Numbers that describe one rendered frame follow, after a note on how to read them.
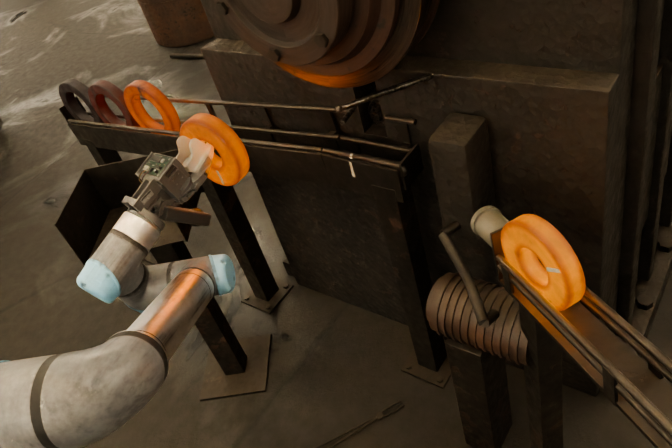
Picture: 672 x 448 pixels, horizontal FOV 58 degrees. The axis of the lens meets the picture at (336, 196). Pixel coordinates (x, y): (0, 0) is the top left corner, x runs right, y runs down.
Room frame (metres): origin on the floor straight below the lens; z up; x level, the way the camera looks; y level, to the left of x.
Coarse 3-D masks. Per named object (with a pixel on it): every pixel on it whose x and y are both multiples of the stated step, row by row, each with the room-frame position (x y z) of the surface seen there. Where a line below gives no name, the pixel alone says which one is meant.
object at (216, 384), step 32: (128, 160) 1.30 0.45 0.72; (96, 192) 1.32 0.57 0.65; (128, 192) 1.31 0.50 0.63; (64, 224) 1.15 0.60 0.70; (96, 224) 1.25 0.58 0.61; (160, 256) 1.17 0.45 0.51; (224, 320) 1.21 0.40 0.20; (224, 352) 1.17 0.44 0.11; (256, 352) 1.22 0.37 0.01; (224, 384) 1.15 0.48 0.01; (256, 384) 1.11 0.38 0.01
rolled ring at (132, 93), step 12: (132, 84) 1.59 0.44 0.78; (144, 84) 1.57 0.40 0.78; (132, 96) 1.60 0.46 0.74; (144, 96) 1.56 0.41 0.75; (156, 96) 1.53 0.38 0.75; (132, 108) 1.62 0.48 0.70; (156, 108) 1.54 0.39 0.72; (168, 108) 1.52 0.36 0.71; (144, 120) 1.62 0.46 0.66; (168, 120) 1.51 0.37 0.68
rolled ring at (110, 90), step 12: (96, 84) 1.71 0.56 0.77; (108, 84) 1.70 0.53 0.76; (96, 96) 1.73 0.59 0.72; (108, 96) 1.68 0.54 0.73; (120, 96) 1.66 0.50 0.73; (96, 108) 1.76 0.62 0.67; (108, 108) 1.77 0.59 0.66; (120, 108) 1.66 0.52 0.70; (108, 120) 1.74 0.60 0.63; (120, 120) 1.74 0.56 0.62; (132, 120) 1.64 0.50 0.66
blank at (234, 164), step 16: (192, 128) 1.05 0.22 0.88; (208, 128) 1.02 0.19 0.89; (224, 128) 1.02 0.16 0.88; (224, 144) 0.99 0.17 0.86; (240, 144) 1.00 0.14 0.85; (224, 160) 1.01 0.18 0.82; (240, 160) 0.99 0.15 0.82; (208, 176) 1.06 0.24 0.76; (224, 176) 1.02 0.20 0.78; (240, 176) 0.99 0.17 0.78
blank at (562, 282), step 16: (512, 224) 0.66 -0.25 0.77; (528, 224) 0.64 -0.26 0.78; (544, 224) 0.63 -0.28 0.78; (512, 240) 0.67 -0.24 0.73; (528, 240) 0.63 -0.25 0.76; (544, 240) 0.60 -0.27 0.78; (560, 240) 0.60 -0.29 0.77; (512, 256) 0.67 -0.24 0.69; (528, 256) 0.66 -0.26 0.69; (544, 256) 0.60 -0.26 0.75; (560, 256) 0.58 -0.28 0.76; (576, 256) 0.58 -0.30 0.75; (528, 272) 0.64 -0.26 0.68; (544, 272) 0.63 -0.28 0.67; (560, 272) 0.57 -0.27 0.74; (576, 272) 0.56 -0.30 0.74; (544, 288) 0.60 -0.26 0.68; (560, 288) 0.57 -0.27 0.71; (576, 288) 0.55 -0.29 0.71; (560, 304) 0.57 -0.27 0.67
